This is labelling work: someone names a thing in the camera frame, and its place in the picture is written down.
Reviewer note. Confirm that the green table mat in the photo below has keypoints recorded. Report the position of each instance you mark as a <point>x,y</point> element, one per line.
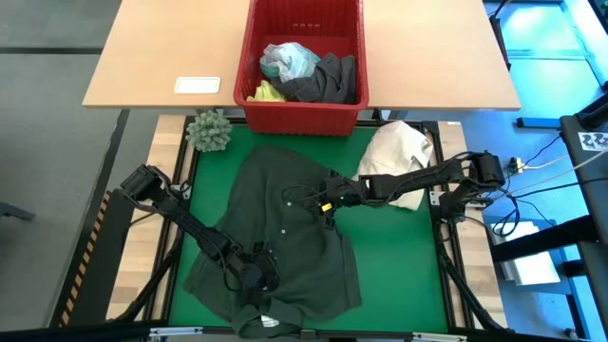
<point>394,266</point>

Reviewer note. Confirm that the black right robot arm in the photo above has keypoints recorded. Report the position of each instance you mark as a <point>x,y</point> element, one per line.
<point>418,178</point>

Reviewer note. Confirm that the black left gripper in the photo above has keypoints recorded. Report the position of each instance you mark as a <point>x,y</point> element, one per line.
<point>259,273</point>

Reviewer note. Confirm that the black desk foot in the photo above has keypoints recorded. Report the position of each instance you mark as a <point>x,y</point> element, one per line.
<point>499,33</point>

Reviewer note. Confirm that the red plastic laundry bin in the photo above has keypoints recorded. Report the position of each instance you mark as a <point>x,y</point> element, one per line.
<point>304,121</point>

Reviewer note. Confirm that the black metal beam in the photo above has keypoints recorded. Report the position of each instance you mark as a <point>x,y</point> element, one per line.
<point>546,242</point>

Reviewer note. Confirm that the grey chair base leg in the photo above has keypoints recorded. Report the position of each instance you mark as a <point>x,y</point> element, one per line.
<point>16,212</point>

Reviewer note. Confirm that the white marker tag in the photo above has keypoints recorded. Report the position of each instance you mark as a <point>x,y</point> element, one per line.
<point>594,141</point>

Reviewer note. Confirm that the cream white garment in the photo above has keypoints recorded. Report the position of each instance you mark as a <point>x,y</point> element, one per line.
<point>394,147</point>

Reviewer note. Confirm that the light wooden desk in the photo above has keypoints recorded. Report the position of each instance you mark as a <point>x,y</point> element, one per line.
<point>157,47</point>

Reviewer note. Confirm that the dark green polo shirt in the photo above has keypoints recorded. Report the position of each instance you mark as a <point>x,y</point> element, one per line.
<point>294,266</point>

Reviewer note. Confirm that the black aluminium table frame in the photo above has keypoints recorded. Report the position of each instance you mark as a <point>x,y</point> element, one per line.
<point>119,332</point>

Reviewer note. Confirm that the white rectangular label plate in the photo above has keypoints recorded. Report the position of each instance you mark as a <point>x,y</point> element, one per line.
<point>197,85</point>

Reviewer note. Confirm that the silver metal bracket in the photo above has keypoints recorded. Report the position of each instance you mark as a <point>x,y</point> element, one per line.
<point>439,337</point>
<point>176,331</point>

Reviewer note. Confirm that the yellow garment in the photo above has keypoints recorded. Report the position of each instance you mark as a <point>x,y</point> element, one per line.
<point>266,92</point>

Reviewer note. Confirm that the black hazard striped platform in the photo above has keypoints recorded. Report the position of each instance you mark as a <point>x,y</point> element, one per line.
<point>95,266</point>

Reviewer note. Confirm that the pale green spiky plant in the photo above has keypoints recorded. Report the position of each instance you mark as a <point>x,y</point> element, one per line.
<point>209,132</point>

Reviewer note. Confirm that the white box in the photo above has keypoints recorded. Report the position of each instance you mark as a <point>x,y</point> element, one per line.
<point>527,266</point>

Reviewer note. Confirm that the black side table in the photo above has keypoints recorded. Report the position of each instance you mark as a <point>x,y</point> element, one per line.
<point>594,199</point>

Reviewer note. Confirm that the pale teal white garment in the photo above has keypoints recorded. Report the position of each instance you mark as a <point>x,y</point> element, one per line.
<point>287,59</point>

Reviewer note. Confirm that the yellow power plug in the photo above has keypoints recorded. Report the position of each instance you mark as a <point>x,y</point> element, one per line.
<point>518,165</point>

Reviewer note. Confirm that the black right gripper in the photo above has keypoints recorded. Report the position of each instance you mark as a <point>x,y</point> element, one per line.
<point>344,195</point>

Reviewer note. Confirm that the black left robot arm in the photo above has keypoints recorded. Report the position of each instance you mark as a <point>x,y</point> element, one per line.
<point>190,221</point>

